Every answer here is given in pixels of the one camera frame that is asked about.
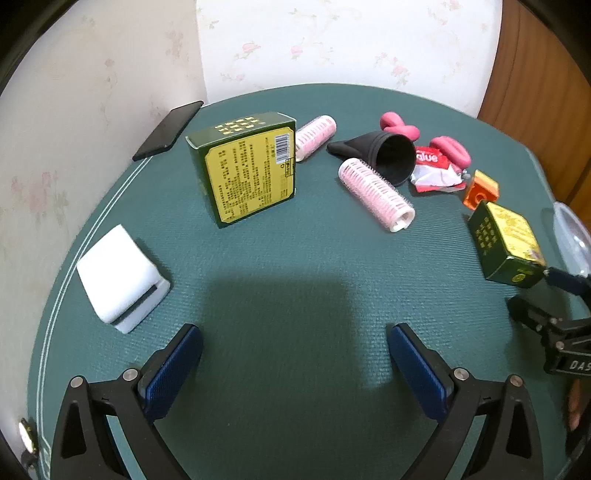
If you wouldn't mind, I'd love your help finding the person's right hand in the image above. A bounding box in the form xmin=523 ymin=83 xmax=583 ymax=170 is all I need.
xmin=566 ymin=378 xmax=591 ymax=435

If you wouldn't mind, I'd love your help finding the black smartphone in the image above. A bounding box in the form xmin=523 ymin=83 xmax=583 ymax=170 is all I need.
xmin=132 ymin=100 xmax=204 ymax=162

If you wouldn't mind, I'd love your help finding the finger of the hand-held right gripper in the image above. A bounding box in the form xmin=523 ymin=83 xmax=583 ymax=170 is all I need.
xmin=507 ymin=296 xmax=555 ymax=332
xmin=545 ymin=267 xmax=591 ymax=294

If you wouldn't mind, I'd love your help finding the pink hair clip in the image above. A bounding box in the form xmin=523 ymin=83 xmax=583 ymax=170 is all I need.
xmin=379 ymin=112 xmax=420 ymax=143
xmin=429 ymin=136 xmax=472 ymax=172

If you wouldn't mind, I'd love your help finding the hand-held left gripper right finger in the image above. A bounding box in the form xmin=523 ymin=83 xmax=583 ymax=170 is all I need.
xmin=387 ymin=322 xmax=546 ymax=480

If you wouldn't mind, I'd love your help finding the clear plastic bowl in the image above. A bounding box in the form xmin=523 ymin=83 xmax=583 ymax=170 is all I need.
xmin=551 ymin=202 xmax=591 ymax=278

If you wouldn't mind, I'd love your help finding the large green yellow box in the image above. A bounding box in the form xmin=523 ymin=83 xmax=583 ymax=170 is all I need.
xmin=185 ymin=112 xmax=297 ymax=229

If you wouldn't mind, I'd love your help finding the small orange yellow box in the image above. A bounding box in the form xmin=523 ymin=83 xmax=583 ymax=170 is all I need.
xmin=463 ymin=170 xmax=500 ymax=212

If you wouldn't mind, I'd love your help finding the white foam sponge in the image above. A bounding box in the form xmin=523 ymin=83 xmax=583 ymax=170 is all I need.
xmin=76 ymin=224 xmax=171 ymax=335

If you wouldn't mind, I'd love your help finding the wooden wardrobe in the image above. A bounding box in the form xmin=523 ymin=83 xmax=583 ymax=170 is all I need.
xmin=478 ymin=0 xmax=591 ymax=208

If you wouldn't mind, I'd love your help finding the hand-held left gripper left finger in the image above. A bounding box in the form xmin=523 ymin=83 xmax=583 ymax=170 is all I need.
xmin=52 ymin=323 xmax=204 ymax=480

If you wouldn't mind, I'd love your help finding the red white wrapper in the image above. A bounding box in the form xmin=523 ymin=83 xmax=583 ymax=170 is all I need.
xmin=410 ymin=146 xmax=468 ymax=192

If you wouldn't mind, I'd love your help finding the metal latch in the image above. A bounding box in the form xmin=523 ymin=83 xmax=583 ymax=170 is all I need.
xmin=17 ymin=418 xmax=40 ymax=455

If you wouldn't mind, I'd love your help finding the small green yellow box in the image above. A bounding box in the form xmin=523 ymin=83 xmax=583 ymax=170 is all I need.
xmin=467 ymin=200 xmax=548 ymax=289

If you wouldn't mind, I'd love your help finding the pink hair roller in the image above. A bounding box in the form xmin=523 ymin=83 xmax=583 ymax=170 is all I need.
xmin=294 ymin=115 xmax=336 ymax=162
xmin=338 ymin=158 xmax=415 ymax=233

